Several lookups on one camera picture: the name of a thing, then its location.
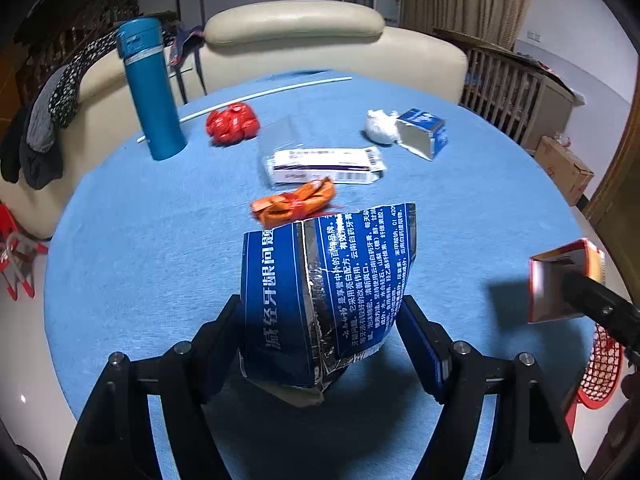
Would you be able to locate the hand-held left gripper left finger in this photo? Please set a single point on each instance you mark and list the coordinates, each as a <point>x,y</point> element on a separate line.
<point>215,345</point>

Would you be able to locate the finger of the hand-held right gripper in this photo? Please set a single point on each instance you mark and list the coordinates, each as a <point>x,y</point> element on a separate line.
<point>595,302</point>

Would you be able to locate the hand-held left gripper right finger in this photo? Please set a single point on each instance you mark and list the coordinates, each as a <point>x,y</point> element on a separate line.
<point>425,355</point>

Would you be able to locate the red white paper box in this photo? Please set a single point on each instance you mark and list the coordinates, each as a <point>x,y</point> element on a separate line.
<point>547,285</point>

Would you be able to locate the torn blue printed carton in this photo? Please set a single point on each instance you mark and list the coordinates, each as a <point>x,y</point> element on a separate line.
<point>350,270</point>

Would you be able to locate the red wrapper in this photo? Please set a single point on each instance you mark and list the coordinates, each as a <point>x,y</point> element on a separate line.
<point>232,125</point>

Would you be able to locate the small blue silver-lined carton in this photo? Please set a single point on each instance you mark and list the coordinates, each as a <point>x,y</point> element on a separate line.
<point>425,122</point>

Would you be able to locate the red plastic mesh basket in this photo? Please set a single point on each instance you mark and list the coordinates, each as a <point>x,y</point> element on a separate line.
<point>602,375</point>

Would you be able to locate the blue tablecloth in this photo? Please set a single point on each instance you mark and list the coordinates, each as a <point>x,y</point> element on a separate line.
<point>150,240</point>

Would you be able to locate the brown cardboard box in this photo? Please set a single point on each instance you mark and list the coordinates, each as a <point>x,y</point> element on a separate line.
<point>565,170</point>

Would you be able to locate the orange crumpled wrapper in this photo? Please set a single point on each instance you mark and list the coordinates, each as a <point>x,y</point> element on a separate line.
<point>300,200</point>

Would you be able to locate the white purple medicine box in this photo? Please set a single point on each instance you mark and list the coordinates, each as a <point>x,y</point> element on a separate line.
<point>320,162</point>

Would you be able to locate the red folding stool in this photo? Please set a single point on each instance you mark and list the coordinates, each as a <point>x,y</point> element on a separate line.
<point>20,260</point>

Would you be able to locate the clear plastic wrapper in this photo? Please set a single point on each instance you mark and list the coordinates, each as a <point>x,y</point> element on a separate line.
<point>275,135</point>

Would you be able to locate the wooden slatted crib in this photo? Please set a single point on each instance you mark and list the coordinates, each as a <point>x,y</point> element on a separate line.
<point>505,90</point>

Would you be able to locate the white crumpled tissue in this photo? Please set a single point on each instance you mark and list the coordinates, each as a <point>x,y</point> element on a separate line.
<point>381,127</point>

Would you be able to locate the blue thermos bottle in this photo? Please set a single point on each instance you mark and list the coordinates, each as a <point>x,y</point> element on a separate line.
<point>150,100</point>

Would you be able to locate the grey cloth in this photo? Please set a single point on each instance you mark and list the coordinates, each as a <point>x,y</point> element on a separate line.
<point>42,125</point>

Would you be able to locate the thin white rod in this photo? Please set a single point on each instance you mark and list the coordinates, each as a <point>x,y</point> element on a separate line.
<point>340,79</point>

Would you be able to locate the black white dotted cloth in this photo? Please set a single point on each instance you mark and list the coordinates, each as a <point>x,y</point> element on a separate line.
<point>75,80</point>

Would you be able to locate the cream leather sofa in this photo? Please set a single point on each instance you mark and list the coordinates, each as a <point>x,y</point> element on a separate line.
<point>295,25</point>

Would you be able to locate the white standing air conditioner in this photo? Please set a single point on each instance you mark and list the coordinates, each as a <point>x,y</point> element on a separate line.
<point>387,5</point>

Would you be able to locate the wooden door frame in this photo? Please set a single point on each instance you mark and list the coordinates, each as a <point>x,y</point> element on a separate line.
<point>615,185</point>

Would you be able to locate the white wall socket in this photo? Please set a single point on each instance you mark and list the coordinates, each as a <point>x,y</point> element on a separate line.
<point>534,36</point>

